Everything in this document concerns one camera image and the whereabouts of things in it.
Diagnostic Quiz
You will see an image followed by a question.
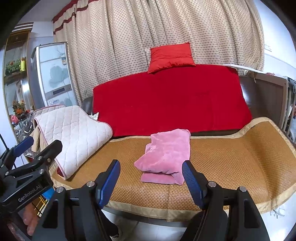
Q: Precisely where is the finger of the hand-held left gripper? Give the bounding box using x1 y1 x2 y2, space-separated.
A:
0 137 34 172
5 140 63 183

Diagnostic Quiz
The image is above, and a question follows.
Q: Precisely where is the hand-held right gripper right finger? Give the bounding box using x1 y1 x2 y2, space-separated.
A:
181 160 271 241

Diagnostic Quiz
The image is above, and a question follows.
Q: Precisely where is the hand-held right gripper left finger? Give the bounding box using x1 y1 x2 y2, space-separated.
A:
32 159 121 241

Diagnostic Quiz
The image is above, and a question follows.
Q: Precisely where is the pink zip jacket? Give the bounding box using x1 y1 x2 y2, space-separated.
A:
134 128 191 185

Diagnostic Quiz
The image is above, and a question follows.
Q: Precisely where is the person's left hand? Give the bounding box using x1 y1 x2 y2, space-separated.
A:
23 203 42 235

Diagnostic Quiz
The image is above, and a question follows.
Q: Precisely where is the beige garment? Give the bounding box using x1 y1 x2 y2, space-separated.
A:
31 128 47 152

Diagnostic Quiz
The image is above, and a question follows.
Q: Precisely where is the white quilted pad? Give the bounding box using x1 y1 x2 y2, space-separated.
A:
33 105 114 181

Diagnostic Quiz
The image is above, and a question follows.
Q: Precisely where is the artificial flower arrangement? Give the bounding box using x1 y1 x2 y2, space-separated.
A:
13 101 26 116
6 59 21 75

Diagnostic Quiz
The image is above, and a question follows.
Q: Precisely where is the woven rattan mat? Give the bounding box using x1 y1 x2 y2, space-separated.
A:
50 117 296 222

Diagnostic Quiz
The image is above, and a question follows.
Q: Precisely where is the silver refrigerator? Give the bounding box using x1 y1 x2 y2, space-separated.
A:
27 42 79 109

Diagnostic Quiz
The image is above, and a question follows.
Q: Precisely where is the red blanket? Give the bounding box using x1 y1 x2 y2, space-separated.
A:
92 64 253 138

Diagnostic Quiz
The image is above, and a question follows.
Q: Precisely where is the display cabinet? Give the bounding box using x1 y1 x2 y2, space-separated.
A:
2 22 35 144

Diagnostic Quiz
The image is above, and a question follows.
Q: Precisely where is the wooden crib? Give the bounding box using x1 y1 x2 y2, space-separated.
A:
253 72 296 143

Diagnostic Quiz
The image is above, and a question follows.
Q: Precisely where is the white board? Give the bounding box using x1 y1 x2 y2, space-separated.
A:
223 63 262 74

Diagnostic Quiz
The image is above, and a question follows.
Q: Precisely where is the red pillow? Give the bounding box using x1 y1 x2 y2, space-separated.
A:
147 42 196 74

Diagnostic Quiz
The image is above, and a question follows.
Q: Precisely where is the beige dotted curtain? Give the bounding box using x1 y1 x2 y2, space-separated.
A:
52 0 265 107

